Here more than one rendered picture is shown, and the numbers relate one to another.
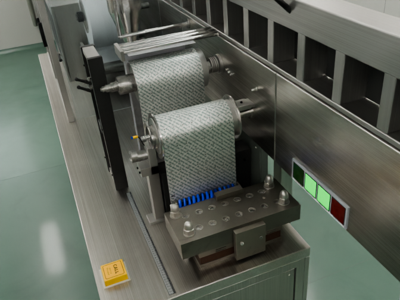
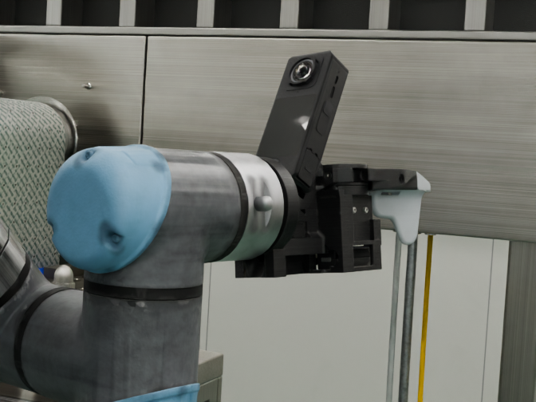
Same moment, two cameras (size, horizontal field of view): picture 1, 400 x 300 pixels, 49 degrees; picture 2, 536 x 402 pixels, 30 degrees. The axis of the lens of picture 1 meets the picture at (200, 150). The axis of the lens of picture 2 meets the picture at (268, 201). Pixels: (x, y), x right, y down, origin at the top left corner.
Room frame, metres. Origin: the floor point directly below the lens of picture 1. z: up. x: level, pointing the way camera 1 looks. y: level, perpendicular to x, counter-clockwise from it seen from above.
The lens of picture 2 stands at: (-0.16, 0.94, 1.26)
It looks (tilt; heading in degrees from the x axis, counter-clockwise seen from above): 3 degrees down; 311
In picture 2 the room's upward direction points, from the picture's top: 3 degrees clockwise
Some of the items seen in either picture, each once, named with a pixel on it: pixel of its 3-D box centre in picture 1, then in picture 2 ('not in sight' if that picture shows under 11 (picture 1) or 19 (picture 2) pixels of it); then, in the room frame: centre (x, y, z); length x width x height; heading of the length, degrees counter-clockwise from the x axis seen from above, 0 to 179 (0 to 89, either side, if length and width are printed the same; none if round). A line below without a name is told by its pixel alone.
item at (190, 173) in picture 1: (202, 171); (17, 225); (1.17, 0.00, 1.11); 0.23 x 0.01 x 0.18; 109
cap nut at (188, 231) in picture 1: (188, 227); (63, 281); (0.98, 0.05, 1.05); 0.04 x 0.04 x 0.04
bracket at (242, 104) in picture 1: (243, 103); not in sight; (1.29, -0.15, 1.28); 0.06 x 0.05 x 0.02; 109
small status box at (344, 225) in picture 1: (317, 190); not in sight; (0.93, -0.30, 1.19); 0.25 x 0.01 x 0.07; 19
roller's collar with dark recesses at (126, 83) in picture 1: (126, 84); not in sight; (1.42, 0.23, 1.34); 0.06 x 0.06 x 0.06; 19
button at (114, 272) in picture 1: (113, 272); not in sight; (0.97, 0.30, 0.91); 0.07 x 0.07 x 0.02; 19
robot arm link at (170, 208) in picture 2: not in sight; (146, 212); (0.31, 0.51, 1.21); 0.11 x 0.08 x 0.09; 92
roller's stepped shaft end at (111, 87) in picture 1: (109, 87); not in sight; (1.40, 0.29, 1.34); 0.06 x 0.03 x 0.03; 109
